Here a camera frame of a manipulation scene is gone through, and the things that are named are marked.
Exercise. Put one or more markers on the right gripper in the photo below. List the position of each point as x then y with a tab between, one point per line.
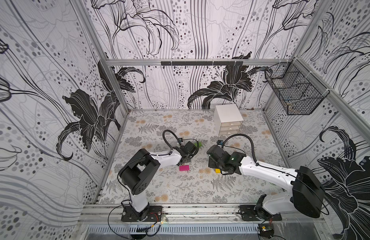
213	159

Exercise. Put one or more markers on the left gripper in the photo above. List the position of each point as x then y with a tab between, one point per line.
188	159

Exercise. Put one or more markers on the green building block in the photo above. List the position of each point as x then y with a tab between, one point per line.
198	144

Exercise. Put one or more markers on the pink building block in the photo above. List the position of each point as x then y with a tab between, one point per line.
184	168

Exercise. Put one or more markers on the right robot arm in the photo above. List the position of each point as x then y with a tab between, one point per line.
302	191

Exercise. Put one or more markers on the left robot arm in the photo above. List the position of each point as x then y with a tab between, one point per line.
138	173

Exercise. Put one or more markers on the white drawer cabinet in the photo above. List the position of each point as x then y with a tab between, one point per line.
227	119

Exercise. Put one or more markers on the small electronics board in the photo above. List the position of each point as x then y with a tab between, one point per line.
265	231

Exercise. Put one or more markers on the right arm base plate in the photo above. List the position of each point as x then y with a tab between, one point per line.
250	213

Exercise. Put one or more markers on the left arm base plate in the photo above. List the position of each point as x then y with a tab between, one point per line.
149	214

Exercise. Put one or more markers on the black wall bar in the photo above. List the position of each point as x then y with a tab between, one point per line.
199	63

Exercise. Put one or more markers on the black wire basket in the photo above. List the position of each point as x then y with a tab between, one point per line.
294	90

